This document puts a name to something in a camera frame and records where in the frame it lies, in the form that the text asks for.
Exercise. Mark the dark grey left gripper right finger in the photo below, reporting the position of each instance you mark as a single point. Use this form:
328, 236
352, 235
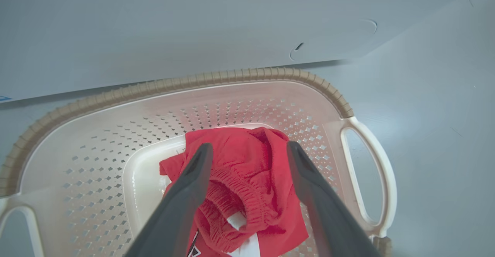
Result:
328, 218

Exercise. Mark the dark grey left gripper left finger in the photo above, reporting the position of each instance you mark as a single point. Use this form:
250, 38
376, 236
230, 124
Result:
181, 206

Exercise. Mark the red and white garment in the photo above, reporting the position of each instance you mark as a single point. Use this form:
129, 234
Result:
251, 172

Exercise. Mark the cream perforated laundry basket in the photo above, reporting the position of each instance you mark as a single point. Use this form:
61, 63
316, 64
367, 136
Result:
89, 160

